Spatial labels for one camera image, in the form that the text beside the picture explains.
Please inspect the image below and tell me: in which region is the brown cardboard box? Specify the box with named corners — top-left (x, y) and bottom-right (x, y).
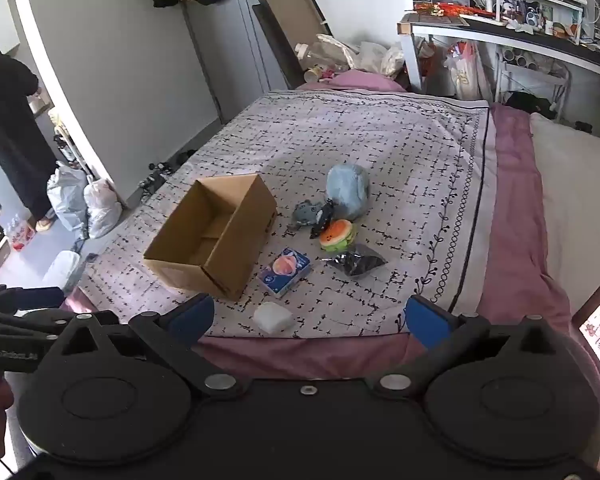
top-left (143, 173), bottom-right (278, 302)

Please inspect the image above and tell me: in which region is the black white plush toy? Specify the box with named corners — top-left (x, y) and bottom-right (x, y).
top-left (310, 200), bottom-right (342, 240)

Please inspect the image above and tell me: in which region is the white soft packet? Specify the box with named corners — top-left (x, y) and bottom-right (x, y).
top-left (253, 301), bottom-right (294, 335)

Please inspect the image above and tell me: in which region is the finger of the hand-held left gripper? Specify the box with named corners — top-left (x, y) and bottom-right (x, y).
top-left (0, 310), bottom-right (78, 335)
top-left (0, 285), bottom-right (67, 312)

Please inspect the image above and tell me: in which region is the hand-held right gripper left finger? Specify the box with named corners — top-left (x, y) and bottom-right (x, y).
top-left (40, 294), bottom-right (248, 402)

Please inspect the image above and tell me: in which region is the white wire rack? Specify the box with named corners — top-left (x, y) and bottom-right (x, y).
top-left (495, 45), bottom-right (572, 111)

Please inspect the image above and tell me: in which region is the blue tissue packet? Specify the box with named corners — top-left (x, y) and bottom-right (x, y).
top-left (256, 247), bottom-right (312, 299)

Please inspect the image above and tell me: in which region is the white bin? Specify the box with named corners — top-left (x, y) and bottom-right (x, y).
top-left (42, 250), bottom-right (81, 295)

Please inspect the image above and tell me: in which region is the grey plastic bag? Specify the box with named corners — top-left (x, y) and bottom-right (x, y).
top-left (47, 161), bottom-right (89, 231)

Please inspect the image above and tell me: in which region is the black item in clear bag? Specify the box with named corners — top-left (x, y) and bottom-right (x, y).
top-left (325, 243), bottom-right (388, 277)

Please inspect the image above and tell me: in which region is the blue fluffy plush toy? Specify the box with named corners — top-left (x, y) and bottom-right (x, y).
top-left (326, 163), bottom-right (371, 221)

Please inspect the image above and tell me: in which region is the grey plush toy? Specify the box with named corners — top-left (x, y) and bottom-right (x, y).
top-left (287, 199), bottom-right (331, 232)

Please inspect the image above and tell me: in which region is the heap of clear plastic bags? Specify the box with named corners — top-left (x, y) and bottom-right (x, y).
top-left (317, 34), bottom-right (406, 82)

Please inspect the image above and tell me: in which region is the brown board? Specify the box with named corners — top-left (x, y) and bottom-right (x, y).
top-left (252, 0), bottom-right (337, 88)

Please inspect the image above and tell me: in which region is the white duvet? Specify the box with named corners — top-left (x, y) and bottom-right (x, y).
top-left (529, 112), bottom-right (600, 321)

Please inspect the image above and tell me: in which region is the black cloth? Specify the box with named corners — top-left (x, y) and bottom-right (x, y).
top-left (504, 91), bottom-right (557, 117)

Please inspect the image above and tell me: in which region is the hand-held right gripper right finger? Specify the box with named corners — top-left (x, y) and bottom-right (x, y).
top-left (367, 294), bottom-right (581, 401)

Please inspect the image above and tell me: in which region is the white desk with dark top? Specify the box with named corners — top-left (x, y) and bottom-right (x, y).
top-left (397, 10), bottom-right (600, 95)

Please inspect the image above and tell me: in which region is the white plastic bag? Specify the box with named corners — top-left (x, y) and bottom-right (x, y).
top-left (82, 177), bottom-right (123, 240)

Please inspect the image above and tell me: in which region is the white black patterned blanket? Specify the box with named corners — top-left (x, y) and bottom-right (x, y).
top-left (77, 91), bottom-right (496, 341)

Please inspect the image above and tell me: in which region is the white shopping bag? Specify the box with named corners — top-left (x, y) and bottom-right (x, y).
top-left (442, 40), bottom-right (482, 101)

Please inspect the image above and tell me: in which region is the clear plastic bottle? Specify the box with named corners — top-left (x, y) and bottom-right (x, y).
top-left (294, 42), bottom-right (332, 69)

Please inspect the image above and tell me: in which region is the orange green plush toy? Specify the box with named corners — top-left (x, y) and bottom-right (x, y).
top-left (320, 219), bottom-right (357, 252)

